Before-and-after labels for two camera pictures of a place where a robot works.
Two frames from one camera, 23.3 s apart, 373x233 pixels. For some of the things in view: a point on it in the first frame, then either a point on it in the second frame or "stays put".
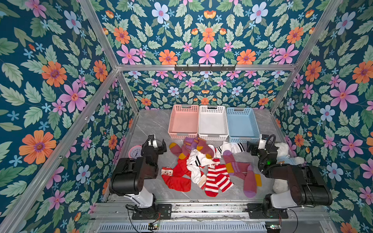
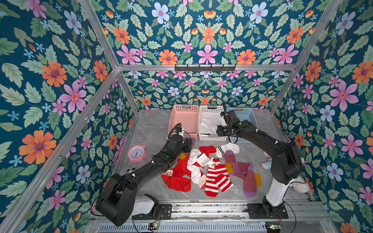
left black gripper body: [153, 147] → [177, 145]
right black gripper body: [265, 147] → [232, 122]
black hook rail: [204, 69] stays put
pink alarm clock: [135, 151] stays put
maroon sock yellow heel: [238, 168] stays put
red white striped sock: [211, 188] stays put
